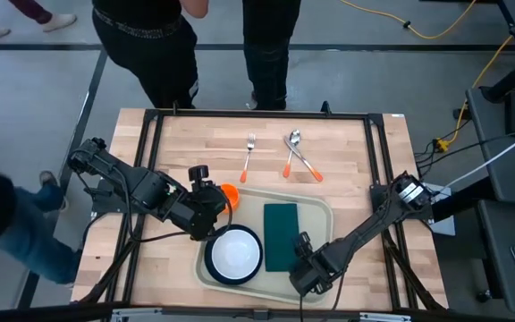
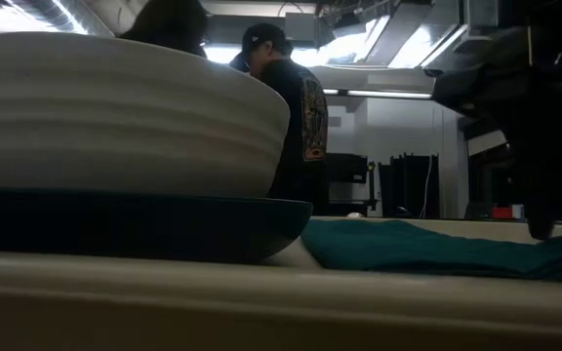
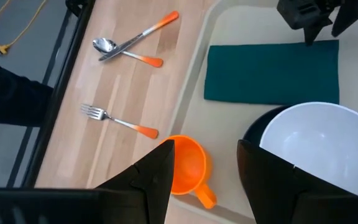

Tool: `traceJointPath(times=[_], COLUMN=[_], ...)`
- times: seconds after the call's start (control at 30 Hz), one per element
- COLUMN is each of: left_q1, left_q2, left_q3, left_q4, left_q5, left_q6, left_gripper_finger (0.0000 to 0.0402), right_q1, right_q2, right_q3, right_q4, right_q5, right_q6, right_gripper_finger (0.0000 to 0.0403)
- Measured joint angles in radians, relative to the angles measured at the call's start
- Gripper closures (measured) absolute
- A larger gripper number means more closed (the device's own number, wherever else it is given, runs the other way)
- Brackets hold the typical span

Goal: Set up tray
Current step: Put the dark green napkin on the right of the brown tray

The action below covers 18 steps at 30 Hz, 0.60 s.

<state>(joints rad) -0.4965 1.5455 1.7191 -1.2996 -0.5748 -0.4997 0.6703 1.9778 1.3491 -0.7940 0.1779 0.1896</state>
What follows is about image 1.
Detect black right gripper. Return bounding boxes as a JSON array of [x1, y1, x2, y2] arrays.
[[289, 250, 343, 297]]

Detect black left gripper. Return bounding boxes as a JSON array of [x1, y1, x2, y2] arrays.
[[167, 178, 231, 242]]

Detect orange plastic cup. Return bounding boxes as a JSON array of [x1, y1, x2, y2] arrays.
[[220, 182, 241, 214]]

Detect dark green cloth napkin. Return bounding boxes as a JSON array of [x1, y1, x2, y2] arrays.
[[263, 202, 302, 273]]

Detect white bowl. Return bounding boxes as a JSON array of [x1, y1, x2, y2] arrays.
[[210, 228, 262, 281]]

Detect dark blue plate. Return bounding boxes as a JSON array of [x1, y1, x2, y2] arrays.
[[203, 223, 265, 286]]

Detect orange-handled steel fork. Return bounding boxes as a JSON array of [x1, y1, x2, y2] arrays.
[[239, 132, 258, 184]]

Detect orange-handled steel knife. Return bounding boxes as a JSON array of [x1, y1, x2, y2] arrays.
[[283, 136, 325, 183]]

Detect orange-handled steel spoon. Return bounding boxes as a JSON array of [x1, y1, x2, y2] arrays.
[[282, 129, 302, 179]]

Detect beige plastic tray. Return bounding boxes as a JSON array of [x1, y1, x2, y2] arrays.
[[194, 186, 334, 306]]

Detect person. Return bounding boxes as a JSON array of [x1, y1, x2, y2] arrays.
[[241, 0, 303, 112], [0, 161, 83, 286], [0, 0, 79, 39], [91, 0, 209, 111]]

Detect dark grey desk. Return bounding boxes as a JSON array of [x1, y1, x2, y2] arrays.
[[465, 84, 515, 205], [476, 199, 515, 317]]

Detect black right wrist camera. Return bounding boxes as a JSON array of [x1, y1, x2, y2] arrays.
[[293, 231, 315, 257]]

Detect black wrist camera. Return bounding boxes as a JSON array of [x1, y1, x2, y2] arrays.
[[293, 231, 315, 257], [188, 164, 210, 183]]

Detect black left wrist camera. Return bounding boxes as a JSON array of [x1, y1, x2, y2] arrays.
[[188, 164, 210, 183]]

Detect black aluminium table frame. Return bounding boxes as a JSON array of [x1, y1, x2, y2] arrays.
[[72, 106, 449, 314]]

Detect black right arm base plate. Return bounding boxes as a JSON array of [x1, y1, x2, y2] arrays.
[[369, 182, 434, 221]]

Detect black rail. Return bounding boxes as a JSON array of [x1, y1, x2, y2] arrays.
[[0, 300, 515, 322]]

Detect black cable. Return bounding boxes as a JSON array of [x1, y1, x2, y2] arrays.
[[413, 129, 515, 171]]

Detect white cable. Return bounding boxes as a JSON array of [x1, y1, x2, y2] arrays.
[[438, 123, 515, 191]]

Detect yellow extension cable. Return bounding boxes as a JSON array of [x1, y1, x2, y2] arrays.
[[338, 0, 478, 40], [444, 4, 515, 144]]

